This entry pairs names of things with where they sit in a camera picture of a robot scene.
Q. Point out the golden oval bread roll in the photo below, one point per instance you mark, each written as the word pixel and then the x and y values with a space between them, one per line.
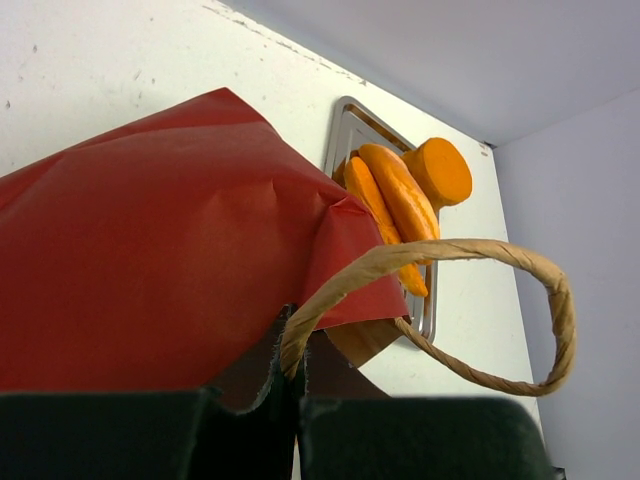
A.
pixel 412 212

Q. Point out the stainless steel tray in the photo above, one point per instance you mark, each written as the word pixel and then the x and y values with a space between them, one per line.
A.
pixel 352 125

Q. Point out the orange twisted bread stick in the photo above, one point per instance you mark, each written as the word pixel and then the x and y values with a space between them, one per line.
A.
pixel 360 182

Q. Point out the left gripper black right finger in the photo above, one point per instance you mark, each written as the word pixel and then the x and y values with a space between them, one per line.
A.
pixel 350 429

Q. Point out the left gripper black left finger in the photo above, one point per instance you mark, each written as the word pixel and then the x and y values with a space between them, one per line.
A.
pixel 185 434

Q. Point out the red paper bag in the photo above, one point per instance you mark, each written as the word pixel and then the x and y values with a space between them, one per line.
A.
pixel 153 256

